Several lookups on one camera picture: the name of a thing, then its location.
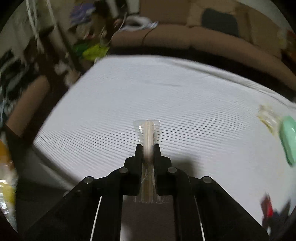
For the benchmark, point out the bamboo skewer packet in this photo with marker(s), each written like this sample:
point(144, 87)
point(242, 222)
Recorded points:
point(9, 180)

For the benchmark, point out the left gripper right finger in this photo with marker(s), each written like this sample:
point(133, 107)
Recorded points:
point(169, 180)

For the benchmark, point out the brown armchair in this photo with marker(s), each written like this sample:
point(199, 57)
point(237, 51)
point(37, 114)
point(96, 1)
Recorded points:
point(27, 105)

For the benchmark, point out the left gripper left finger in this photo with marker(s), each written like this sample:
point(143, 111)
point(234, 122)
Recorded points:
point(127, 179)

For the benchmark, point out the green yellow bag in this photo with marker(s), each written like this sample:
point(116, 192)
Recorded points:
point(90, 52)

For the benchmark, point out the brown sofa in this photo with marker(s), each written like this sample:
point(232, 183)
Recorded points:
point(259, 53)

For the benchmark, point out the green plastic dish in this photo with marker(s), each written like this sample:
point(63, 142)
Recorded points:
point(287, 137)

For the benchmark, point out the clear cutlery packet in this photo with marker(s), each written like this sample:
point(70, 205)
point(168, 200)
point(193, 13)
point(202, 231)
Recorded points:
point(269, 118)

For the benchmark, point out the red sauce packet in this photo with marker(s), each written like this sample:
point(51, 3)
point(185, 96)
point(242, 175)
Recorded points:
point(266, 207)

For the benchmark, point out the chopsticks packet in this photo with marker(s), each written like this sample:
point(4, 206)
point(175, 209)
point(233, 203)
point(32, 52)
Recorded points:
point(148, 131)

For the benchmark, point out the black cushion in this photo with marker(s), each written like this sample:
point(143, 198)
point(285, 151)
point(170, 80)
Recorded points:
point(221, 22)

